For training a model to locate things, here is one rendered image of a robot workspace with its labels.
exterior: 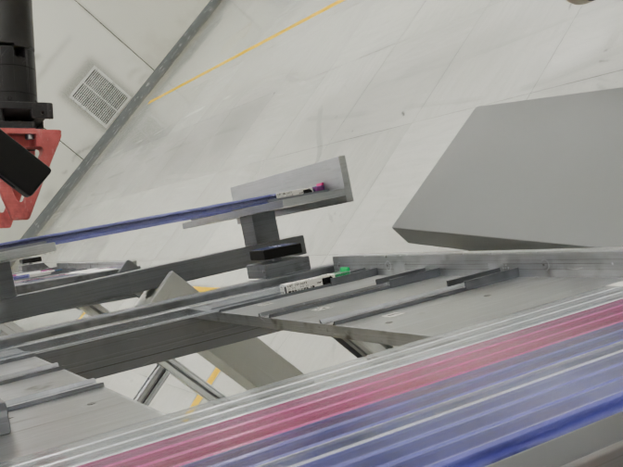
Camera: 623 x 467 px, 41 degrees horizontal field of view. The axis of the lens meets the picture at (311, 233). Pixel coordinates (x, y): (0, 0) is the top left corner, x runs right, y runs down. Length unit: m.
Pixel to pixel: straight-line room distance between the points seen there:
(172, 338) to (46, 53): 7.84
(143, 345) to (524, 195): 0.50
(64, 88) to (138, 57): 0.84
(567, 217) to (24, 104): 0.59
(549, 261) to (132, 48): 8.33
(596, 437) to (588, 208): 0.70
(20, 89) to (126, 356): 0.30
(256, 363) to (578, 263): 0.64
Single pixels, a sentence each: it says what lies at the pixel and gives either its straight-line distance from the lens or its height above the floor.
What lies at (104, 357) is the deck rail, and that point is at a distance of 0.90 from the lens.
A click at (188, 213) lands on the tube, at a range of 1.10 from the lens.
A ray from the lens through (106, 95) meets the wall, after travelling 8.76.
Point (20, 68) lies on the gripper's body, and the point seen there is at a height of 1.13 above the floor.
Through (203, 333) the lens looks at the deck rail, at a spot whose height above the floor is 0.82.
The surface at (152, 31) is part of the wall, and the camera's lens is 9.06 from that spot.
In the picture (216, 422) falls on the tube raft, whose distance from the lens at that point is 0.38.
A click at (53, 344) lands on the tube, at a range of 0.80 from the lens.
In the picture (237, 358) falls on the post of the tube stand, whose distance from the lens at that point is 1.23.
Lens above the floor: 1.14
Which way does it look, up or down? 22 degrees down
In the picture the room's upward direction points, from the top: 49 degrees counter-clockwise
